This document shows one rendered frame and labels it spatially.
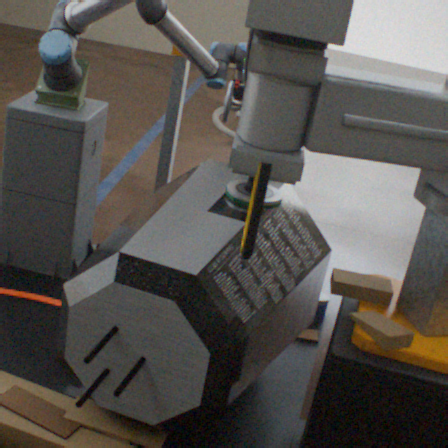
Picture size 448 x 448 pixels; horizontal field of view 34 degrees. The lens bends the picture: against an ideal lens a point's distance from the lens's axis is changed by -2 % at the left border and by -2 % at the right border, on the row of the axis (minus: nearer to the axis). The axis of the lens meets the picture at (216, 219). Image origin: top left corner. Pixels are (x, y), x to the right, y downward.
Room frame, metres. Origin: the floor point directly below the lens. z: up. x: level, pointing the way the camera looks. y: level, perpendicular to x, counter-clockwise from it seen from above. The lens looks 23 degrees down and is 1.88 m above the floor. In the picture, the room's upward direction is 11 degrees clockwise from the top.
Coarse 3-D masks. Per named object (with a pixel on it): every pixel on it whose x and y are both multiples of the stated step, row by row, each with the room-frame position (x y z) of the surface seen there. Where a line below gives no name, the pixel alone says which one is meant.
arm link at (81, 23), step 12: (72, 0) 3.49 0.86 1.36; (84, 0) 3.36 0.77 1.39; (96, 0) 3.29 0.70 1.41; (108, 0) 3.24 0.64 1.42; (120, 0) 3.22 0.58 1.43; (132, 0) 3.22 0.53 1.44; (60, 12) 3.42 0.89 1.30; (72, 12) 3.38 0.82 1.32; (84, 12) 3.33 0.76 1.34; (96, 12) 3.30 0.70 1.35; (108, 12) 3.30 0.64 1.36; (60, 24) 3.39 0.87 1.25; (72, 24) 3.38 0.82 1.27; (84, 24) 3.38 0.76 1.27
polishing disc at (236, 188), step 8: (232, 184) 2.68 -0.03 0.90; (240, 184) 2.70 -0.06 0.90; (232, 192) 2.60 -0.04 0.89; (240, 192) 2.61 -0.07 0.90; (248, 192) 2.63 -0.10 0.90; (272, 192) 2.68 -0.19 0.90; (280, 192) 2.69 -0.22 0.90; (248, 200) 2.56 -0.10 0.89; (264, 200) 2.58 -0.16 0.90; (272, 200) 2.60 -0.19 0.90; (280, 200) 2.63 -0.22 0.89
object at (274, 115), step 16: (256, 80) 1.94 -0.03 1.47; (272, 80) 1.93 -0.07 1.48; (288, 80) 1.92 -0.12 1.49; (256, 96) 1.94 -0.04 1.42; (272, 96) 1.91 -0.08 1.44; (288, 96) 1.91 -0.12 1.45; (304, 96) 1.93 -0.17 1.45; (256, 112) 1.93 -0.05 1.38; (272, 112) 1.91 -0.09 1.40; (288, 112) 1.91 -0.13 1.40; (304, 112) 1.94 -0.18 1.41; (240, 128) 1.97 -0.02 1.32; (256, 128) 1.92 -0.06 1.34; (272, 128) 1.91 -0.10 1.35; (288, 128) 1.92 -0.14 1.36; (304, 128) 1.96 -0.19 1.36; (256, 144) 1.93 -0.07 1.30; (272, 144) 1.91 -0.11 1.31; (288, 144) 1.92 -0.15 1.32
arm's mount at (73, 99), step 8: (80, 64) 3.54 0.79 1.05; (88, 64) 3.55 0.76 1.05; (40, 80) 3.46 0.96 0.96; (80, 80) 3.48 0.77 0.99; (40, 88) 3.43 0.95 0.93; (48, 88) 3.43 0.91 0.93; (80, 88) 3.45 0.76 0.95; (40, 96) 3.43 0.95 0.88; (48, 96) 3.43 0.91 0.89; (56, 96) 3.42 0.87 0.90; (64, 96) 3.42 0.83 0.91; (72, 96) 3.42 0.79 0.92; (80, 96) 3.47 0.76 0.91; (48, 104) 3.42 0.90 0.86; (56, 104) 3.42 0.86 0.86; (64, 104) 3.43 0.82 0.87; (72, 104) 3.43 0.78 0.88; (80, 104) 3.48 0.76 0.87
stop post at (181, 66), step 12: (180, 60) 4.44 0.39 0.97; (180, 72) 4.43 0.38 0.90; (180, 84) 4.43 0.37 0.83; (180, 96) 4.43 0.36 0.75; (168, 108) 4.44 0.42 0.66; (180, 108) 4.46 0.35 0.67; (168, 120) 4.44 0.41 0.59; (180, 120) 4.49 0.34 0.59; (168, 132) 4.44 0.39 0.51; (168, 144) 4.43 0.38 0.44; (168, 156) 4.43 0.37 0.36; (168, 168) 4.43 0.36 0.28; (156, 180) 4.44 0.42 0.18; (168, 180) 4.45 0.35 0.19
